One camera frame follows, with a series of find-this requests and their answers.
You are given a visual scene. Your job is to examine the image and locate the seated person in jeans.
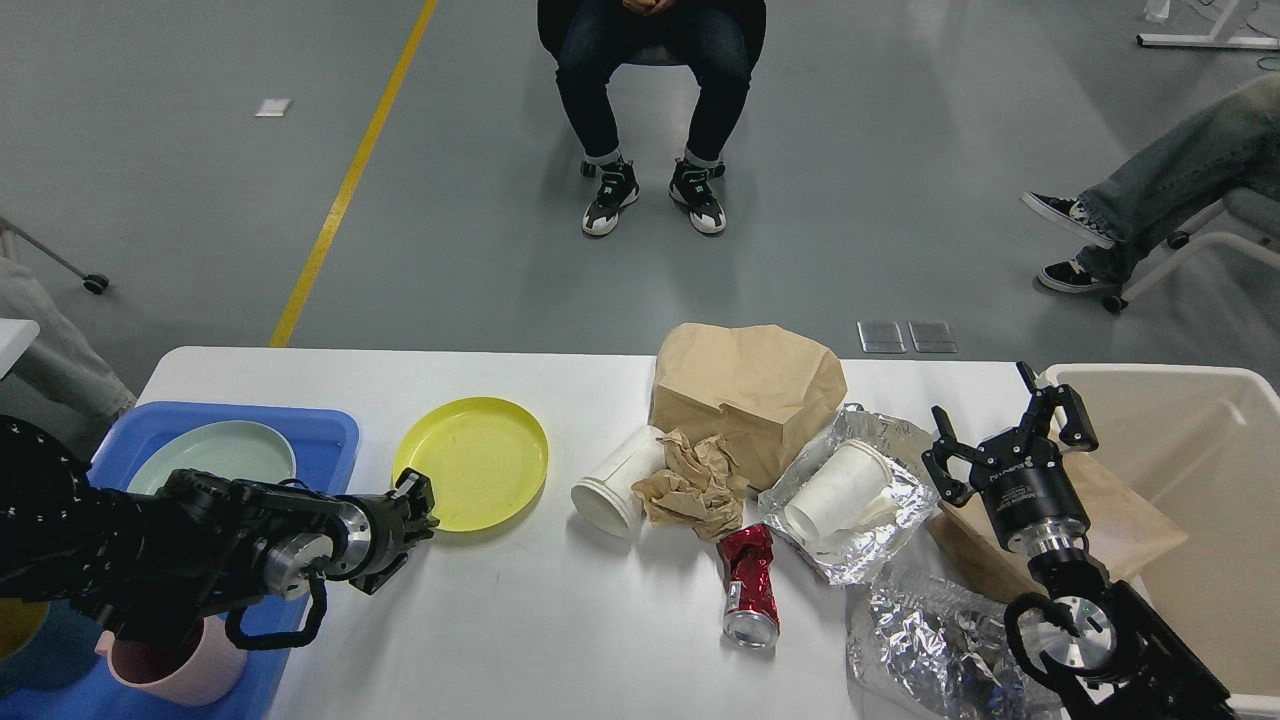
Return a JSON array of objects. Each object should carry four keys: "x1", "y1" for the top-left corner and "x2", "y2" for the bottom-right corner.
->
[{"x1": 1021, "y1": 73, "x2": 1279, "y2": 293}]

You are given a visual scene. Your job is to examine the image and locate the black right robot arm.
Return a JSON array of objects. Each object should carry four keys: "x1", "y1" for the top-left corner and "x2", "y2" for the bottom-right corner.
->
[{"x1": 922, "y1": 363, "x2": 1236, "y2": 719}]

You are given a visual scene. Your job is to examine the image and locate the standing person grey trousers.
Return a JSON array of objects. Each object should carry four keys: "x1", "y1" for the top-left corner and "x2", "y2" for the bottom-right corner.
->
[{"x1": 1, "y1": 258, "x2": 137, "y2": 423}]

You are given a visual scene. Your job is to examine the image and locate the seated person in black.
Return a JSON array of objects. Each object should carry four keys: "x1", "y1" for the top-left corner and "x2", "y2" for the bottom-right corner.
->
[{"x1": 535, "y1": 1, "x2": 768, "y2": 237}]

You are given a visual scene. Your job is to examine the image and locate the flat brown paper bag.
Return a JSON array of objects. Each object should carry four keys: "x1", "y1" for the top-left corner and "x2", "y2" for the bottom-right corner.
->
[{"x1": 925, "y1": 452, "x2": 1188, "y2": 603}]

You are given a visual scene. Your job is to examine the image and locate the white chair frame left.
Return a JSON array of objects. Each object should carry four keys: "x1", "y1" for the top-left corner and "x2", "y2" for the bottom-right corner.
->
[{"x1": 0, "y1": 217, "x2": 111, "y2": 296}]

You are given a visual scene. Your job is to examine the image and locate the crumpled brown paper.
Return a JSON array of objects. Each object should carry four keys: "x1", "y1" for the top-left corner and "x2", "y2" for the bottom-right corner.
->
[{"x1": 631, "y1": 429, "x2": 748, "y2": 543}]

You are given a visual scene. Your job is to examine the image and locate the floor socket plate right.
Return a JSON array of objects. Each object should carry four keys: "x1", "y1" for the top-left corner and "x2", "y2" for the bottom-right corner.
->
[{"x1": 908, "y1": 322, "x2": 959, "y2": 354}]

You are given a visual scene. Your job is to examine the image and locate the pink mug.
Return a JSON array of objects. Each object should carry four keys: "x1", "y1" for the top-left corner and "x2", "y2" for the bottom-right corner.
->
[{"x1": 93, "y1": 616, "x2": 248, "y2": 707}]

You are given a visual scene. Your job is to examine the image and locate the white paper cup on foil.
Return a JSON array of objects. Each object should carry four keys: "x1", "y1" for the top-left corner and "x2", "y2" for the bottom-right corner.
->
[{"x1": 783, "y1": 439, "x2": 895, "y2": 543}]

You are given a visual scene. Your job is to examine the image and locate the yellow plastic plate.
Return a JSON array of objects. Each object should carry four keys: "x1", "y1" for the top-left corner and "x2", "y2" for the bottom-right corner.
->
[{"x1": 390, "y1": 397, "x2": 549, "y2": 532}]

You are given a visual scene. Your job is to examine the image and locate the white chair right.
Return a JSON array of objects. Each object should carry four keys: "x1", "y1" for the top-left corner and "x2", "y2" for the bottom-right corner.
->
[{"x1": 1101, "y1": 188, "x2": 1279, "y2": 315}]

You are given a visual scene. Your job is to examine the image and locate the white paper cup lying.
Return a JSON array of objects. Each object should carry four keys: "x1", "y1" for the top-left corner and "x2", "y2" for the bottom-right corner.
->
[{"x1": 570, "y1": 425, "x2": 666, "y2": 539}]

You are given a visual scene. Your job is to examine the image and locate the crumpled aluminium foil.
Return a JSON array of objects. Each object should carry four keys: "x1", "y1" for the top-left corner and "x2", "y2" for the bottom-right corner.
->
[{"x1": 846, "y1": 566, "x2": 1062, "y2": 719}]

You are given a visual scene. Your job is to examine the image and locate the pale green plate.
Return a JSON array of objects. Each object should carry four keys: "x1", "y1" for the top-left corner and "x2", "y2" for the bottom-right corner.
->
[{"x1": 125, "y1": 420, "x2": 297, "y2": 495}]

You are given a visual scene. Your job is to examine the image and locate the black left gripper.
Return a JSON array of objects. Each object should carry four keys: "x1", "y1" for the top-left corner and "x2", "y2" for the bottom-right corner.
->
[{"x1": 330, "y1": 468, "x2": 436, "y2": 594}]

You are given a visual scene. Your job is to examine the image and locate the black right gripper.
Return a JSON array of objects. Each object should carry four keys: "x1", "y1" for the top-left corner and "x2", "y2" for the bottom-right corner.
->
[{"x1": 922, "y1": 361, "x2": 1100, "y2": 553}]

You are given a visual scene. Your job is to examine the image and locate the white table leg base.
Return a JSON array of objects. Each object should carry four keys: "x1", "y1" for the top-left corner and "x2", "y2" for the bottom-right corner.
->
[{"x1": 1135, "y1": 1, "x2": 1279, "y2": 53}]

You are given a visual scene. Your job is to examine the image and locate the beige plastic bin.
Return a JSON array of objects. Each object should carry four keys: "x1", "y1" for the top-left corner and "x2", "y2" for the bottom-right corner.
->
[{"x1": 1042, "y1": 364, "x2": 1279, "y2": 719}]

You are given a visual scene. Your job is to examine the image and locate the crushed red soda can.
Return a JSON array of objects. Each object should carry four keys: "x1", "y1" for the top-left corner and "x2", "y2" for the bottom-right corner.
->
[{"x1": 718, "y1": 524, "x2": 780, "y2": 650}]

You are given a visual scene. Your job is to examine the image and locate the floor socket plate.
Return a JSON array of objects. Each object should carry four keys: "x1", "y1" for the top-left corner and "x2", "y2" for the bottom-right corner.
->
[
  {"x1": 908, "y1": 322, "x2": 959, "y2": 354},
  {"x1": 856, "y1": 322, "x2": 908, "y2": 354}
]

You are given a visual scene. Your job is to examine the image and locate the large brown paper bag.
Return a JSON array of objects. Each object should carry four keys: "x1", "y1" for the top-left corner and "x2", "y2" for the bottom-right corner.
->
[{"x1": 649, "y1": 323, "x2": 849, "y2": 491}]

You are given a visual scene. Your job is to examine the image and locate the blue plastic tray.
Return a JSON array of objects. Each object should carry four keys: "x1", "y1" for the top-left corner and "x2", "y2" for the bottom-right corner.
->
[{"x1": 1, "y1": 402, "x2": 358, "y2": 719}]

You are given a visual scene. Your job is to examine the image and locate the aluminium foil tray sheet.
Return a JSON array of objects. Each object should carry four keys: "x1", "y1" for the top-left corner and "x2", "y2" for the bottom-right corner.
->
[{"x1": 756, "y1": 404, "x2": 940, "y2": 585}]

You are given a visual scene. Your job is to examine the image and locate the dark teal cup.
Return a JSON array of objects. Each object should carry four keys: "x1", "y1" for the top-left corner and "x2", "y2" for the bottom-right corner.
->
[{"x1": 1, "y1": 598, "x2": 102, "y2": 697}]

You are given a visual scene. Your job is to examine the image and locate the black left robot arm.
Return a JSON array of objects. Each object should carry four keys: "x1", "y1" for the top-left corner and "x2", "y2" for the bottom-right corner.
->
[{"x1": 1, "y1": 416, "x2": 439, "y2": 651}]

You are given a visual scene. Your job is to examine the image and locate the floor socket plate left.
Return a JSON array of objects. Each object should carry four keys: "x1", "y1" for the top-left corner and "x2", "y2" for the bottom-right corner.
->
[{"x1": 856, "y1": 322, "x2": 908, "y2": 354}]

